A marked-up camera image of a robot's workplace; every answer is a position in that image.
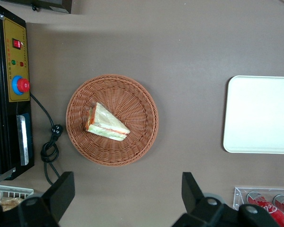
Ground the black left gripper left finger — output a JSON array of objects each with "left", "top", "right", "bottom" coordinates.
[{"left": 17, "top": 171, "right": 76, "bottom": 227}]

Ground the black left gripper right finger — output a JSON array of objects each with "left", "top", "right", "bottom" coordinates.
[{"left": 171, "top": 172, "right": 240, "bottom": 227}]

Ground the triangular sandwich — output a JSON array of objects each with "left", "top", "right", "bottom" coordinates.
[{"left": 85, "top": 102, "right": 131, "bottom": 142}]

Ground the cream plastic tray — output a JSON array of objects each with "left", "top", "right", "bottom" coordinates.
[{"left": 222, "top": 75, "right": 284, "bottom": 155}]

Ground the round brown wicker basket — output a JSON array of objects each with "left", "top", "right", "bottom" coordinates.
[{"left": 65, "top": 74, "right": 160, "bottom": 167}]

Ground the clear acrylic bottle rack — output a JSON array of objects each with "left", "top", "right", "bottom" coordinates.
[{"left": 232, "top": 186, "right": 284, "bottom": 227}]

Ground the black food warmer machine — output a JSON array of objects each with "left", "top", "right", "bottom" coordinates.
[{"left": 0, "top": 4, "right": 36, "bottom": 182}]

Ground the dark rectangular block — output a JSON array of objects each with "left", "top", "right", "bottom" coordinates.
[{"left": 1, "top": 0, "right": 72, "bottom": 14}]

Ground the white wire rack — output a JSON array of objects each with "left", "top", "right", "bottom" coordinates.
[{"left": 0, "top": 184, "right": 35, "bottom": 200}]

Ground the black power cable with plug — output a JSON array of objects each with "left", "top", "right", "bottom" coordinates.
[{"left": 29, "top": 92, "right": 63, "bottom": 185}]

